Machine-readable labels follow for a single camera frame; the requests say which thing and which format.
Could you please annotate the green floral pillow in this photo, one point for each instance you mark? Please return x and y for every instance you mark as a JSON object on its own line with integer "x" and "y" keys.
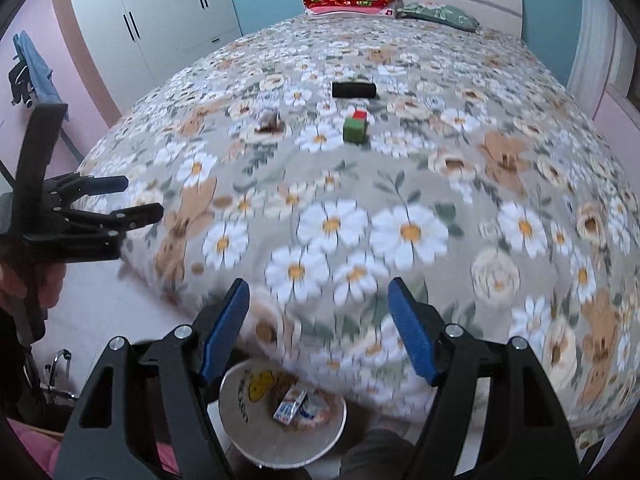
{"x": 440, "y": 16}

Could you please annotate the green cube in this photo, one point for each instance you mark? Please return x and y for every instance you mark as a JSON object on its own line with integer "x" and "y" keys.
{"x": 354, "y": 130}

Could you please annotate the floral bed cover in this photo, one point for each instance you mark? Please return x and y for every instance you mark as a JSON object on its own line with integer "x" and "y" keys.
{"x": 400, "y": 185}

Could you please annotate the black rectangular case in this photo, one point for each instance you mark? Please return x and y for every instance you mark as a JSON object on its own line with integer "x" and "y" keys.
{"x": 352, "y": 89}

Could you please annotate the blue hanging cloth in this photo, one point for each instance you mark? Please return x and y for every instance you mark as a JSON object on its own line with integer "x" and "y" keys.
{"x": 37, "y": 65}

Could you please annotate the long white blue box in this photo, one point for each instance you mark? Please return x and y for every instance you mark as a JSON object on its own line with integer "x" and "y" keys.
{"x": 289, "y": 406}

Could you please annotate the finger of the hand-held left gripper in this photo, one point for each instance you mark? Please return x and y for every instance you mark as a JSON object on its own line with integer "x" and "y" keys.
{"x": 107, "y": 185}
{"x": 140, "y": 214}

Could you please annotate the person's pink garment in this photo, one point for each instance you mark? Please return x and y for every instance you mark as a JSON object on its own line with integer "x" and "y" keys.
{"x": 30, "y": 450}

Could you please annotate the chrome metal frame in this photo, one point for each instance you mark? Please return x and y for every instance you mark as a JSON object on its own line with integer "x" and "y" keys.
{"x": 57, "y": 375}

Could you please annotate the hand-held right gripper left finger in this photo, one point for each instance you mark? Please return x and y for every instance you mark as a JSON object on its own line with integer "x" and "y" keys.
{"x": 227, "y": 330}

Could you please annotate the waste bin with printed bag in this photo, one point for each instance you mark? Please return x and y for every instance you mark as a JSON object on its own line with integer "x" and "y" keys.
{"x": 250, "y": 435}

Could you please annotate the crumpled paper ball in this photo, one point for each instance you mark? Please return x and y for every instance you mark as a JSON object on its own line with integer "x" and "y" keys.
{"x": 269, "y": 121}

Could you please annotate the person's left hand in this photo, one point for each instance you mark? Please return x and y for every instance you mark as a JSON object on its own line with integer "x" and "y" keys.
{"x": 45, "y": 280}

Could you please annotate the white curtain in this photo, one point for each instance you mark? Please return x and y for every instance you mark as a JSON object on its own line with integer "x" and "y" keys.
{"x": 592, "y": 35}

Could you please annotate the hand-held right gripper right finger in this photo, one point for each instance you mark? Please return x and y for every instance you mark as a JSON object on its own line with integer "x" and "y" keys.
{"x": 412, "y": 330}

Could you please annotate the pink pillow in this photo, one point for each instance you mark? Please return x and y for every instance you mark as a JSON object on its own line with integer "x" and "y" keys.
{"x": 350, "y": 12}

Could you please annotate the white wardrobe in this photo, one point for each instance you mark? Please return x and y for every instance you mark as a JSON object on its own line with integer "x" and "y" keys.
{"x": 160, "y": 10}

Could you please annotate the black clothes rack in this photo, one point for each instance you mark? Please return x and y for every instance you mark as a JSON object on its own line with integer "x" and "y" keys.
{"x": 20, "y": 87}

